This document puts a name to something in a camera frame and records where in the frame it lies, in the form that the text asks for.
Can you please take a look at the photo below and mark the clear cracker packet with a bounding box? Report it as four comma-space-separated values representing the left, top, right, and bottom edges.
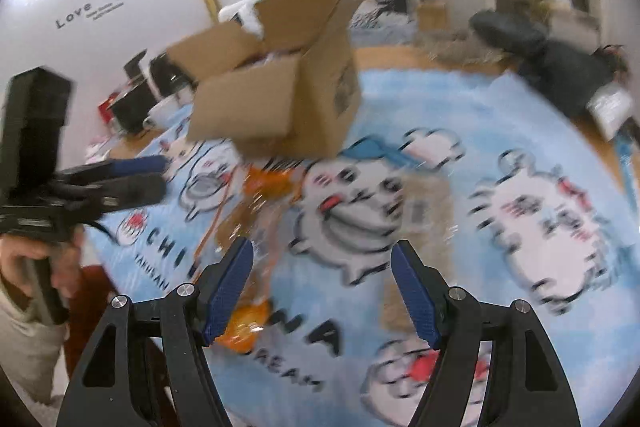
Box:
380, 172, 451, 333

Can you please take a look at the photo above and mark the black kettle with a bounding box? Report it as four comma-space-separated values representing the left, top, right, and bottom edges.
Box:
150, 54, 193, 98

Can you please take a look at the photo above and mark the large white tree pillow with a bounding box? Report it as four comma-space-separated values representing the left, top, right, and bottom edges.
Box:
350, 0, 416, 30

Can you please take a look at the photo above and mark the black plastic bag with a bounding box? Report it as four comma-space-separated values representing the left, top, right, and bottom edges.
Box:
470, 9, 631, 118

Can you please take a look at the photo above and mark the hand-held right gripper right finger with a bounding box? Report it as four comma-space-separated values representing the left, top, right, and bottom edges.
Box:
391, 241, 581, 427

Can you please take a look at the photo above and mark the black coffee machine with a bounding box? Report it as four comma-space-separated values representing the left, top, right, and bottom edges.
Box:
124, 49, 149, 82

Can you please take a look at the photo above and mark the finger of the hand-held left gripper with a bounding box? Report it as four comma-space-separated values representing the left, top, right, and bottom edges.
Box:
65, 176, 168, 212
65, 156, 168, 182

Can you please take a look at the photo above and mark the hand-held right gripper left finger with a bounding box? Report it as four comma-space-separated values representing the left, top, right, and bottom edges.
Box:
56, 237, 254, 427

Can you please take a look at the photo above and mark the orange snack packet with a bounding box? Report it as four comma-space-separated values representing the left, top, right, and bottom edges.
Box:
200, 159, 301, 355

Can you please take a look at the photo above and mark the white mug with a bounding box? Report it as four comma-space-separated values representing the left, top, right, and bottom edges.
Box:
142, 94, 183, 130

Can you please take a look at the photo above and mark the red gift bag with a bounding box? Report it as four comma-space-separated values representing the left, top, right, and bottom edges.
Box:
98, 92, 121, 124

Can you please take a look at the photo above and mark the person's left hand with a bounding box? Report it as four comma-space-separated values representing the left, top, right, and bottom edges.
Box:
0, 227, 86, 303

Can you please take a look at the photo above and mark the small cardboard box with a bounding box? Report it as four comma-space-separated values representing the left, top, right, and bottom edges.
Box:
417, 0, 451, 32

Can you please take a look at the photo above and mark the black wall lettering sticker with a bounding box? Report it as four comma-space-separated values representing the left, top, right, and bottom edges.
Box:
55, 0, 123, 30

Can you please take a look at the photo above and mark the yellow rolled mat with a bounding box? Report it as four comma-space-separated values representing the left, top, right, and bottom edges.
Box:
197, 0, 222, 26

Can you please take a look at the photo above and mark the clear plastic bag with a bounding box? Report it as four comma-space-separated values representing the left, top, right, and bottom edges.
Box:
590, 87, 632, 141

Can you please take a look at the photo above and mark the brown cardboard box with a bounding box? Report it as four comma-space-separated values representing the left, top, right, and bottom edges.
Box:
167, 0, 363, 158

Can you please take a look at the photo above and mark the blue cartoon printed blanket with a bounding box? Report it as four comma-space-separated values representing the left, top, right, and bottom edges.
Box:
85, 67, 640, 427

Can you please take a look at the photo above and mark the gold tissue box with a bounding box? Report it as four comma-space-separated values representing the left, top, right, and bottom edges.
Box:
515, 0, 601, 42

